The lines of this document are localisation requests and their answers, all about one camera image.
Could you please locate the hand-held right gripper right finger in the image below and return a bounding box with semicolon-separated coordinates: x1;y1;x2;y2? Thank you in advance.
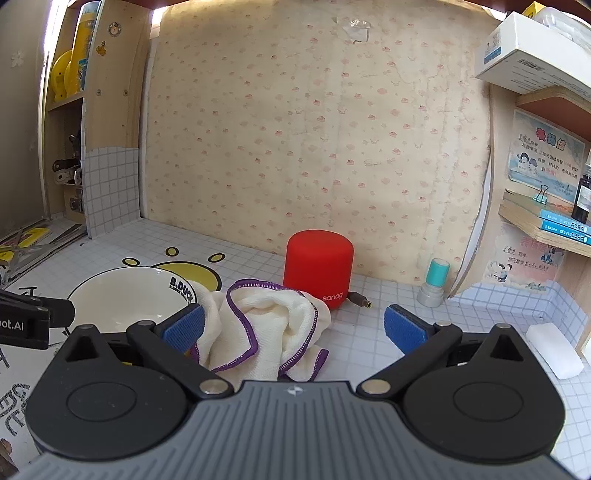
358;304;532;400

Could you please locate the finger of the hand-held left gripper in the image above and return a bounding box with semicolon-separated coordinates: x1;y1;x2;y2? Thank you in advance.
0;288;76;329

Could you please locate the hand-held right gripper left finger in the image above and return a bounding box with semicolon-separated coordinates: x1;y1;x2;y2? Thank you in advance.
55;304;234;400

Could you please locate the white bowl with black rim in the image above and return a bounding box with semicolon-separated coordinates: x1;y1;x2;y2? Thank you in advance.
66;266;206;340

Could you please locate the white cloth with purple trim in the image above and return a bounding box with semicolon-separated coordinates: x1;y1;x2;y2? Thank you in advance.
194;278;332;383

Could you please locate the teal capped stamp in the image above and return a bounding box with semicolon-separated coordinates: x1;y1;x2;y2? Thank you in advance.
418;258;450;308

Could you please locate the folding metal stand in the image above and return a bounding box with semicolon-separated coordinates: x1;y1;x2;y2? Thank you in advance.
0;222;88;283

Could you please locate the red cylindrical speaker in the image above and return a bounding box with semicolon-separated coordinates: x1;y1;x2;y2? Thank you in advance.
283;229;355;311

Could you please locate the pink cartoon paper poster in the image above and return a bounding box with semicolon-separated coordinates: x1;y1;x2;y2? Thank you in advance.
482;222;566;284

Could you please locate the lying metal clip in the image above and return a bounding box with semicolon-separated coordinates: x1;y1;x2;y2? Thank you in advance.
53;157;83;185

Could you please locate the white eraser block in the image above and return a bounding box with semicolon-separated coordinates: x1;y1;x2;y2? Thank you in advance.
526;323;585;380

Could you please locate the blue book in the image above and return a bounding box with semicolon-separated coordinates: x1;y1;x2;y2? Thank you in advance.
538;210;591;232
540;222;591;244

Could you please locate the wooden cabinet with tile sticker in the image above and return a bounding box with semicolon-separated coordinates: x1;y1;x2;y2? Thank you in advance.
39;0;153;238

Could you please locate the grey floral curtain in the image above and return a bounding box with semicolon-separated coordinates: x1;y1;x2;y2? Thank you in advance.
0;0;65;238

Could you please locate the dark glass bottle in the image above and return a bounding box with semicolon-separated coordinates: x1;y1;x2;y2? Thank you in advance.
571;157;591;222

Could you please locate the blue cartoon paper poster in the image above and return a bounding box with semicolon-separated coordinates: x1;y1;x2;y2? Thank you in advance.
508;110;586;195

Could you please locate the tall yellow carton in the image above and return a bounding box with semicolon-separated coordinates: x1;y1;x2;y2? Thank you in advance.
71;0;102;93

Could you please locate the white cardboard box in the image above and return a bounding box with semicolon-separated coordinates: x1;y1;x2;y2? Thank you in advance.
475;11;591;100

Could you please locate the clear tape piece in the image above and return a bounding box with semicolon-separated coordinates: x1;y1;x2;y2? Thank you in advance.
337;16;372;44

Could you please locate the clear plastic packet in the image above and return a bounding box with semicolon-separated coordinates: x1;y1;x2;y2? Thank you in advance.
531;7;591;47

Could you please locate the brown cable plug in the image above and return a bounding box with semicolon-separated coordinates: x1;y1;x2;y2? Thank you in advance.
344;291;374;310

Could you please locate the wooden wall shelf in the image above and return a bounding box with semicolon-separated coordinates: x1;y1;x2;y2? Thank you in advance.
489;83;591;352

